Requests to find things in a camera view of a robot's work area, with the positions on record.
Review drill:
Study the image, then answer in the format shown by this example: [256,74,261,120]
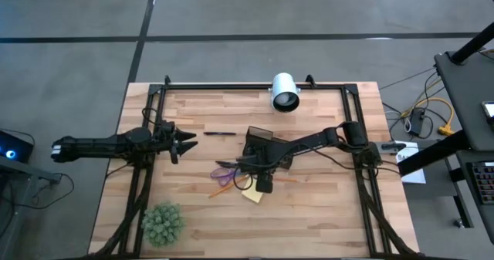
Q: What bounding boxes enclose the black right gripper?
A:
[239,146,277,195]

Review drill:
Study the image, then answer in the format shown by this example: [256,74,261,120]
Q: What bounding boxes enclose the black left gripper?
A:
[154,120,200,166]

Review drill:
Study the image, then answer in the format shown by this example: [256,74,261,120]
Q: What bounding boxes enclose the yellow sticky note pad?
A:
[241,174,266,204]

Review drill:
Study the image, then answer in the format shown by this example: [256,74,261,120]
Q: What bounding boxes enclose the purple-handled scissors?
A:
[209,166,249,188]

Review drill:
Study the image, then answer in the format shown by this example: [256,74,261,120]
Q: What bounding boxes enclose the black mesh desk organizer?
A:
[242,125,296,174]

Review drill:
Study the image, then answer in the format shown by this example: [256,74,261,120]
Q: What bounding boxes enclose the green artificial plant ball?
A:
[140,201,187,249]

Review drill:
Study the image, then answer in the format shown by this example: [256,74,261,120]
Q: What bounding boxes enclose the white printed paper sheet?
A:
[394,140,428,185]

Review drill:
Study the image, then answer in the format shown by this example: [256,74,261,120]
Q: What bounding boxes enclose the black power adapter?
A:
[408,108,426,137]

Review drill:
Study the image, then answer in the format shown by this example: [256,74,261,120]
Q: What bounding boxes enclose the grey side stand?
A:
[0,155,63,260]

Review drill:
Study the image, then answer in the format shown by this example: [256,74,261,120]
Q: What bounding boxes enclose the black desk support beam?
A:
[397,130,471,177]

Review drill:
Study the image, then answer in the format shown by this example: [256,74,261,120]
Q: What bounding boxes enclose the black box with blue light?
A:
[0,130,35,164]

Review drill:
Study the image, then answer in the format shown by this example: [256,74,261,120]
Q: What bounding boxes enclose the black keyboard with coloured keys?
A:
[466,160,494,206]

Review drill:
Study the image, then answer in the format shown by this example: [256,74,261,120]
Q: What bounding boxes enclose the smartphone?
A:
[481,100,494,124]

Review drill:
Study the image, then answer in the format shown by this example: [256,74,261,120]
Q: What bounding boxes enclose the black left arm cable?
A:
[140,106,160,129]

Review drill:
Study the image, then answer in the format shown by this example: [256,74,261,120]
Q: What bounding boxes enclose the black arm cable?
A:
[232,136,401,192]
[140,106,160,129]

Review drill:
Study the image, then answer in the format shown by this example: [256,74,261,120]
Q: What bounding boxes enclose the black aluminium table frame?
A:
[91,74,417,258]

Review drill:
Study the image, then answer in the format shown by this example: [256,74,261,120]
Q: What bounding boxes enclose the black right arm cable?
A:
[232,136,401,192]

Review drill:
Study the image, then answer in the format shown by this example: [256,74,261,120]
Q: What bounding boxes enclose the black floor cable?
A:
[29,172,76,211]

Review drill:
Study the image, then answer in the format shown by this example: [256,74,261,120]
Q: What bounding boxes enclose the black handle tool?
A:
[379,141,408,154]

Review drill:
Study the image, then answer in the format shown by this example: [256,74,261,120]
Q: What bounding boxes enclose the yellow cable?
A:
[400,96,457,137]

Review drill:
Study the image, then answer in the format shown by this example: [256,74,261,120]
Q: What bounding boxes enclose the grey desk with black post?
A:
[433,22,494,154]

